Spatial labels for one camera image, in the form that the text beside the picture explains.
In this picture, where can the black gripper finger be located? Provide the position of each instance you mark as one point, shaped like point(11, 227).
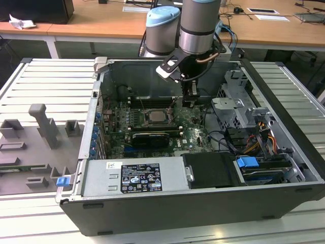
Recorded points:
point(189, 99)

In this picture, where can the silver CPU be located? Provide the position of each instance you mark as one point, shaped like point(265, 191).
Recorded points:
point(156, 116)

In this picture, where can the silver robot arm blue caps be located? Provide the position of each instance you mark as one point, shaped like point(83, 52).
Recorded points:
point(198, 25)

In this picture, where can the black RAM slot bank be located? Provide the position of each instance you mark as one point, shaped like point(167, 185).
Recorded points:
point(155, 128)
point(152, 103)

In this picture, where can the CPU socket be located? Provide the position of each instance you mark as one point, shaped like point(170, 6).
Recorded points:
point(145, 121)

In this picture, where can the blue expansion slot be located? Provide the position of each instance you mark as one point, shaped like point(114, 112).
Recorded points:
point(130, 152)

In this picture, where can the green motherboard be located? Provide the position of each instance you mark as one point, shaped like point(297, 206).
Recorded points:
point(193, 137)

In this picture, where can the silver metal drive cage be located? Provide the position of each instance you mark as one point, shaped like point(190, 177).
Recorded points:
point(228, 104)

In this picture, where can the black graphics card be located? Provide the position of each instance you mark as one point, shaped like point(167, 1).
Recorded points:
point(149, 139)

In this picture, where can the black computer mouse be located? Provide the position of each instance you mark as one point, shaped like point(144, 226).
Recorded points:
point(238, 10)

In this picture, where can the black plastic shroud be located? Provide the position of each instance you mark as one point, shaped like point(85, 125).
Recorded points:
point(210, 170)

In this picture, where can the hard disk in blue carrier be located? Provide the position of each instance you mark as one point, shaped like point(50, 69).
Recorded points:
point(246, 162)

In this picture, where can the black label sticker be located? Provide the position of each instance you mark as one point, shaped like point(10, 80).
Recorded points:
point(141, 178)

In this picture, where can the white paper sheet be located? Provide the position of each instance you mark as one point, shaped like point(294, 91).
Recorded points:
point(273, 17)

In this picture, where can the wooden desk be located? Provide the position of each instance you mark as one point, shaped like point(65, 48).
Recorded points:
point(101, 23)

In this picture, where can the black open PC case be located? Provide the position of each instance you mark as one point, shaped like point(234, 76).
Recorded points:
point(177, 216)

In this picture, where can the silver power supply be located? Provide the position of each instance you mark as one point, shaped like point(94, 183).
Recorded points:
point(96, 178)

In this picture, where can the blue case latch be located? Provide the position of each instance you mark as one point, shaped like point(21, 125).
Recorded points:
point(63, 182)

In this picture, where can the black box on desk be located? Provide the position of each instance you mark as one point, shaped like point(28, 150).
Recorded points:
point(35, 10)

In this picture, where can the grey parts rack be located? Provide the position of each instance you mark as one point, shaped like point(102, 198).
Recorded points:
point(30, 152)

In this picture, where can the crumpled white paper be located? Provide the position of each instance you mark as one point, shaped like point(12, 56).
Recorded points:
point(21, 23)

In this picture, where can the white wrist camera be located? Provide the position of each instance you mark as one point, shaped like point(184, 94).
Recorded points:
point(165, 72)

